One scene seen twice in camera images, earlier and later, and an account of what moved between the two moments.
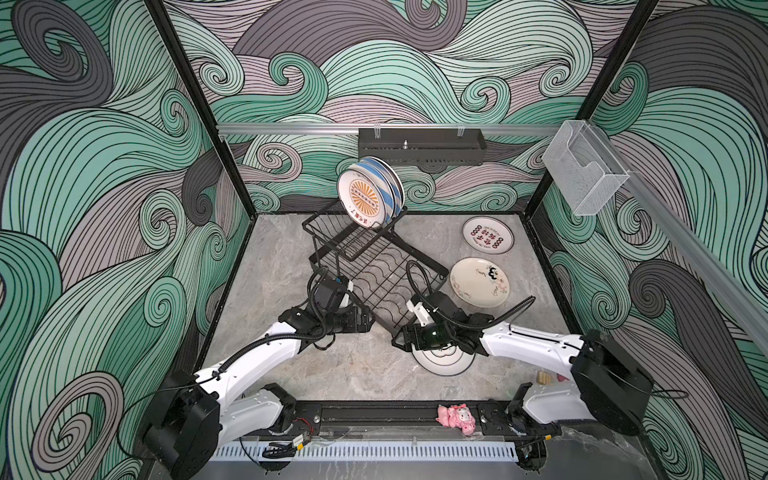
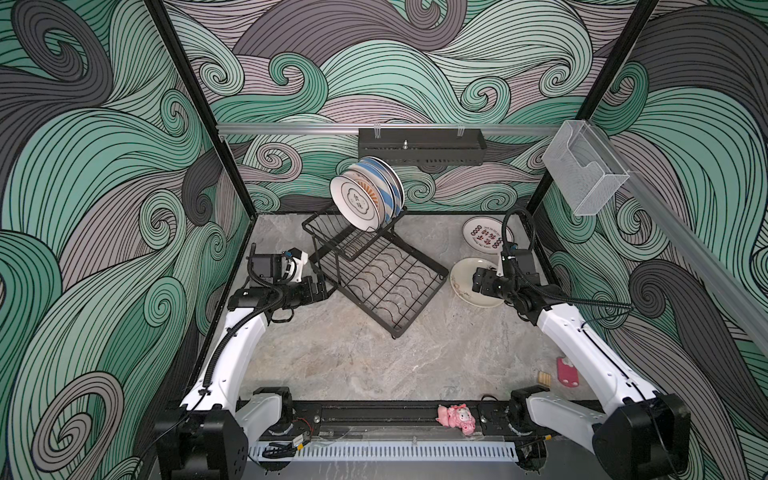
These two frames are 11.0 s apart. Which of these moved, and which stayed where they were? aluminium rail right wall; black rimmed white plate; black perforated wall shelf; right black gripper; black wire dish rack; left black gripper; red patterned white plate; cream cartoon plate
Moved: left black gripper; right black gripper; black rimmed white plate
Stayed: black wire dish rack; aluminium rail right wall; black perforated wall shelf; red patterned white plate; cream cartoon plate
